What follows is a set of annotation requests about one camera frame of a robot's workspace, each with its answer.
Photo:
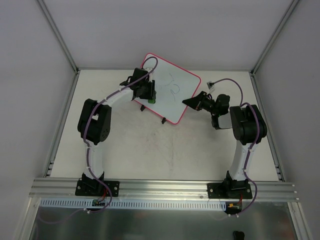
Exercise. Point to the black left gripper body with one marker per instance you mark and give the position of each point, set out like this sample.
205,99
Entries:
208,103

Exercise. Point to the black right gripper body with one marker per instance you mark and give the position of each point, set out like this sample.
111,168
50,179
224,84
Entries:
145,90

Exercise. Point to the green bone-shaped eraser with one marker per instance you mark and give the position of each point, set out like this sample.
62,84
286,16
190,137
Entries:
152,101

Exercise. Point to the pink-framed whiteboard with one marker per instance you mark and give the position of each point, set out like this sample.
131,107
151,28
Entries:
173,84

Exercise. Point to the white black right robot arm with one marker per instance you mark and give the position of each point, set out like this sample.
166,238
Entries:
94,123

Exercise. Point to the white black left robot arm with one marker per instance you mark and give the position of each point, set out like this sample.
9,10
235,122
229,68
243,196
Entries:
247,125

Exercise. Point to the black object bottom edge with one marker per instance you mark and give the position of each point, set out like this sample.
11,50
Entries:
238,235

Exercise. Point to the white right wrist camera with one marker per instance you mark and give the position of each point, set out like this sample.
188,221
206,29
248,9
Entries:
150,71

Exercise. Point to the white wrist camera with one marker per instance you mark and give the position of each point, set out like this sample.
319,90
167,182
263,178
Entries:
210,85
150,71

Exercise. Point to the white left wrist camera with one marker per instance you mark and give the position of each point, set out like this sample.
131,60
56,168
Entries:
210,85

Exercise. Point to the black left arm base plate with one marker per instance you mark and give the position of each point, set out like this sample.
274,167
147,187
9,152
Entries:
222,191

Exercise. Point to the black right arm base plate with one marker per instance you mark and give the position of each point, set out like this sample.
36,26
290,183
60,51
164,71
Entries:
92,188

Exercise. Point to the left aluminium frame post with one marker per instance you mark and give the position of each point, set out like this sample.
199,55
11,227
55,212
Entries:
57,34

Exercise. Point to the aluminium frame post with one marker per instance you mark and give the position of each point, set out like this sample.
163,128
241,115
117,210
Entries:
57,34
275,34

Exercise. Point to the right aluminium frame post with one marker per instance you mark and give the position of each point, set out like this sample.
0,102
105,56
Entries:
275,34

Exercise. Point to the aluminium mounting rail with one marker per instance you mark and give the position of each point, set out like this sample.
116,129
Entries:
179,190

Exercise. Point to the white slotted cable duct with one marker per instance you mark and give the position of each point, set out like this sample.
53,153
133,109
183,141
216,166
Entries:
202,205

